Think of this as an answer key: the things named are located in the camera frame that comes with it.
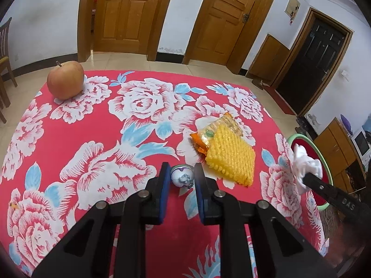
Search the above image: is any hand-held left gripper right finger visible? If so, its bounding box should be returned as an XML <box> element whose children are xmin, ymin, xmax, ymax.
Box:
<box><xmin>194</xmin><ymin>163</ymin><xmax>338</xmax><ymax>278</ymax></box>

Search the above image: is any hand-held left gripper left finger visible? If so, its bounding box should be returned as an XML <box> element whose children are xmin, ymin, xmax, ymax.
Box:
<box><xmin>32</xmin><ymin>162</ymin><xmax>171</xmax><ymax>278</ymax></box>

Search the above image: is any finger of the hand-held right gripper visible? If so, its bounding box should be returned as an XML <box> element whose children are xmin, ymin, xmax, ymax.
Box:
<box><xmin>303</xmin><ymin>173</ymin><xmax>337</xmax><ymax>199</ymax></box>

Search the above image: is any white cloth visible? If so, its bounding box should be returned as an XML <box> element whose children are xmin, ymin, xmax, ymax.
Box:
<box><xmin>291</xmin><ymin>144</ymin><xmax>323</xmax><ymax>193</ymax></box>

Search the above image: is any small round toy figure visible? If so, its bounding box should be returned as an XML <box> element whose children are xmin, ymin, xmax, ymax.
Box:
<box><xmin>170</xmin><ymin>164</ymin><xmax>195</xmax><ymax>188</ymax></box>

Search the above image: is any red basin with green rim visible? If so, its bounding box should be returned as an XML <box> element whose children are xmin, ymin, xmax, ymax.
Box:
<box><xmin>287</xmin><ymin>133</ymin><xmax>334</xmax><ymax>211</ymax></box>

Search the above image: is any wooden cabinet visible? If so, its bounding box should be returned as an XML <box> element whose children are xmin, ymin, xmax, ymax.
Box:
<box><xmin>314</xmin><ymin>117</ymin><xmax>371</xmax><ymax>193</ymax></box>

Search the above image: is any yellow foam fruit net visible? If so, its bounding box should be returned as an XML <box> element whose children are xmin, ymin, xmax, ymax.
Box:
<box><xmin>205</xmin><ymin>123</ymin><xmax>256</xmax><ymax>187</ymax></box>

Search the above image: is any white monitor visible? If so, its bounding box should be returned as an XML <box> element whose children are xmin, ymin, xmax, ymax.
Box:
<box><xmin>350</xmin><ymin>127</ymin><xmax>371</xmax><ymax>156</ymax></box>

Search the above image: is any pair of dark shoes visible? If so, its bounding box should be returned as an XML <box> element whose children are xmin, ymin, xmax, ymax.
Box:
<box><xmin>295</xmin><ymin>113</ymin><xmax>320</xmax><ymax>136</ymax></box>

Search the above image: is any purple ball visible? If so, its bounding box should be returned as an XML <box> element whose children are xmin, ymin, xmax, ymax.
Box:
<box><xmin>340</xmin><ymin>114</ymin><xmax>353</xmax><ymax>136</ymax></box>

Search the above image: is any orange snack packet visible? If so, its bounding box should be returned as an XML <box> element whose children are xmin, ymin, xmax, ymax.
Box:
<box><xmin>190</xmin><ymin>113</ymin><xmax>244</xmax><ymax>155</ymax></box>

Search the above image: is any red floral tablecloth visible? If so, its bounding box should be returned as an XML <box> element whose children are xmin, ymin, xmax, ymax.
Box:
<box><xmin>0</xmin><ymin>69</ymin><xmax>330</xmax><ymax>278</ymax></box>

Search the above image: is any red doormat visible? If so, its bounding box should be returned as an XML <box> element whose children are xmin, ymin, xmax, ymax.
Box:
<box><xmin>263</xmin><ymin>85</ymin><xmax>298</xmax><ymax>116</ymax></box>

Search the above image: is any brown shoe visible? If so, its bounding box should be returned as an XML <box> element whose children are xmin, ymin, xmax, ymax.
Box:
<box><xmin>252</xmin><ymin>78</ymin><xmax>272</xmax><ymax>90</ymax></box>

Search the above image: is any black entrance door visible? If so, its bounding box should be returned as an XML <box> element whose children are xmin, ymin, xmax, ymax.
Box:
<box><xmin>270</xmin><ymin>7</ymin><xmax>354</xmax><ymax>118</ymax></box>

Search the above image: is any apple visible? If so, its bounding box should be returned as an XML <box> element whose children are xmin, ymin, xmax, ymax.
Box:
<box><xmin>47</xmin><ymin>60</ymin><xmax>85</xmax><ymax>100</ymax></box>

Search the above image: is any wooden door with lock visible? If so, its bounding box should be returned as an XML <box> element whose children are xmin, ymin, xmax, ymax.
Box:
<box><xmin>183</xmin><ymin>0</ymin><xmax>284</xmax><ymax>75</ymax></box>

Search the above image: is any wooden panel door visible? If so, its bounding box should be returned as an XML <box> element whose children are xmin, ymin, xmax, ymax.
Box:
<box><xmin>78</xmin><ymin>0</ymin><xmax>178</xmax><ymax>63</ymax></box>

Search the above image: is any wooden chair with yellow cushion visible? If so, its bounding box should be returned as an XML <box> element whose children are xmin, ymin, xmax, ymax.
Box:
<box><xmin>0</xmin><ymin>17</ymin><xmax>18</xmax><ymax>88</ymax></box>

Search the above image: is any small wooden wall panel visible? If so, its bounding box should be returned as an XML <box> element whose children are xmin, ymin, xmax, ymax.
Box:
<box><xmin>246</xmin><ymin>34</ymin><xmax>291</xmax><ymax>83</ymax></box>

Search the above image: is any wall meter box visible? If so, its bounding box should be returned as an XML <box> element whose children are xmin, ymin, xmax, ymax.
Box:
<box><xmin>285</xmin><ymin>0</ymin><xmax>301</xmax><ymax>17</ymax></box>

